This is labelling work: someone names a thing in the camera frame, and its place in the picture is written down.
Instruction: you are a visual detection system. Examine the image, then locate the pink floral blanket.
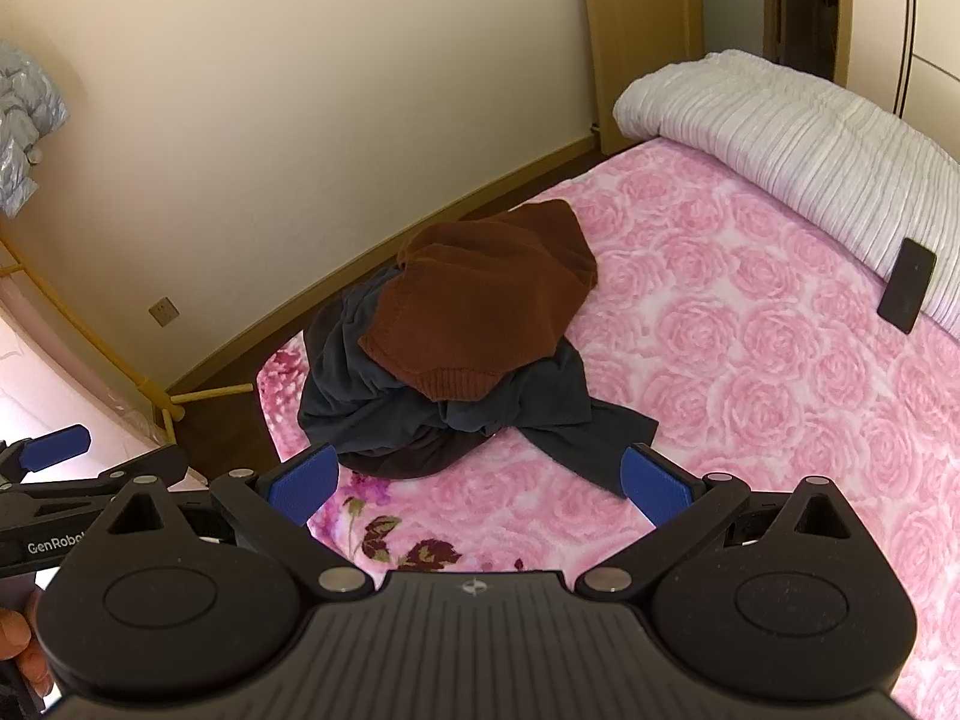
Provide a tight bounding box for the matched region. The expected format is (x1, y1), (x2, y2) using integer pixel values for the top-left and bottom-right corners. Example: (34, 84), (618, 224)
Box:
(255, 136), (960, 720)

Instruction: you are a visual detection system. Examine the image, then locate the black garment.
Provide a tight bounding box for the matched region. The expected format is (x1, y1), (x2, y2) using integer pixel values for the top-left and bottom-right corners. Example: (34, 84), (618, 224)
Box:
(337, 420), (496, 481)

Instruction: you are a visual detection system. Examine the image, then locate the silver padded jacket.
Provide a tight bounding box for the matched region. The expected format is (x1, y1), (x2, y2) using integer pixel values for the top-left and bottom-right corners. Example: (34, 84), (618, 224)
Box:
(0, 39), (72, 218)

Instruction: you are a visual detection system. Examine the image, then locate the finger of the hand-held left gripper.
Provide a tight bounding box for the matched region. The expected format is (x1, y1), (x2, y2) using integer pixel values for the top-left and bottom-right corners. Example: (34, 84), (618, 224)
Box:
(0, 444), (190, 502)
(0, 424), (95, 492)

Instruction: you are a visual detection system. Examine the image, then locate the yellow metal rack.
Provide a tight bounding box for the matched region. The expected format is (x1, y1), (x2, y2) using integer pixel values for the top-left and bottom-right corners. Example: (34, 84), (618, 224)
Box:
(0, 236), (256, 428)

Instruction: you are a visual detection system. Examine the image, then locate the brown knitted sweater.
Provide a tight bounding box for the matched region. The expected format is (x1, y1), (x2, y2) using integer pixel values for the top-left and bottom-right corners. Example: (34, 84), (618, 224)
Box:
(358, 199), (599, 402)

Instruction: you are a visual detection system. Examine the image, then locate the white striped quilt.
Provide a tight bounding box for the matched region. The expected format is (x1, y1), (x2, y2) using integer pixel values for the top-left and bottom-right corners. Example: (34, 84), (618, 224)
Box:
(613, 49), (960, 335)

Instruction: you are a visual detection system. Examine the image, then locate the black phone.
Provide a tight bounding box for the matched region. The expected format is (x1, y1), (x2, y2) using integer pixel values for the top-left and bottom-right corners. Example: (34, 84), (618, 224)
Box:
(877, 238), (938, 335)

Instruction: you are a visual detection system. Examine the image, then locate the pale pink cloth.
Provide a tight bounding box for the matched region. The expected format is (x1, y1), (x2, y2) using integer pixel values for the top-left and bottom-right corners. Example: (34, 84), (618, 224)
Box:
(0, 270), (207, 488)

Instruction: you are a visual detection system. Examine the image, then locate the wooden door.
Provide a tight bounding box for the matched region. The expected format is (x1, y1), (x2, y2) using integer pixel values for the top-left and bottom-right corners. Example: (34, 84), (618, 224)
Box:
(581, 0), (706, 155)

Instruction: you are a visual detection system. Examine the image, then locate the person's left hand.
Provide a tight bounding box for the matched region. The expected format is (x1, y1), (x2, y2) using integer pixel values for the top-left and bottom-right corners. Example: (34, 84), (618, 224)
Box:
(0, 589), (55, 700)

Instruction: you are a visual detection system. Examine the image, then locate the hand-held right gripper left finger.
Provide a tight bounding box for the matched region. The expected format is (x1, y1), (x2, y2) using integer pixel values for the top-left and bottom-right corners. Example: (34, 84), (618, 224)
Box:
(96, 444), (377, 605)

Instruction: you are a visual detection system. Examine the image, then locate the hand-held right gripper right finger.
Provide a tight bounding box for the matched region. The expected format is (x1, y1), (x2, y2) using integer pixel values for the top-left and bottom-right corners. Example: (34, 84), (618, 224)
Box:
(574, 442), (871, 605)

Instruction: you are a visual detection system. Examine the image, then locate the dark blue-grey garment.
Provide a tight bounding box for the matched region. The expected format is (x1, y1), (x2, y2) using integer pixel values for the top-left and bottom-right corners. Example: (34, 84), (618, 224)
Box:
(298, 264), (661, 500)

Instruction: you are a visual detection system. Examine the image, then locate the white wardrobe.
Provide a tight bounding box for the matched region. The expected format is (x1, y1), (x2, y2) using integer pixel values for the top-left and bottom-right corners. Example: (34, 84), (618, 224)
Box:
(847, 0), (960, 128)

